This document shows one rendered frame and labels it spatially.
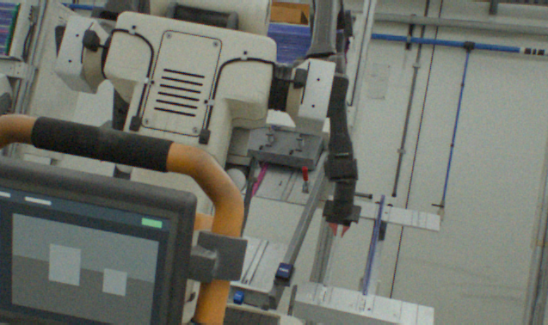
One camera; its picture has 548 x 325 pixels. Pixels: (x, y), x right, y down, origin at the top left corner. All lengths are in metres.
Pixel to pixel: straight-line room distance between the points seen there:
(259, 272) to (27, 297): 1.17
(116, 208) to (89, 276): 0.08
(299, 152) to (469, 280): 1.81
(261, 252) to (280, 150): 0.41
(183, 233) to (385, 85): 3.22
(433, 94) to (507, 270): 1.09
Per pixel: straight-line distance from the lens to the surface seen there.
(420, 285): 3.60
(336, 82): 1.09
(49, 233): 0.60
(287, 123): 2.14
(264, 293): 1.69
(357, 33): 2.22
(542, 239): 2.16
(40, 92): 2.97
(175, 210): 0.55
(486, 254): 3.60
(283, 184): 2.01
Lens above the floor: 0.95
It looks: 5 degrees up
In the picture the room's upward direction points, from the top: 11 degrees clockwise
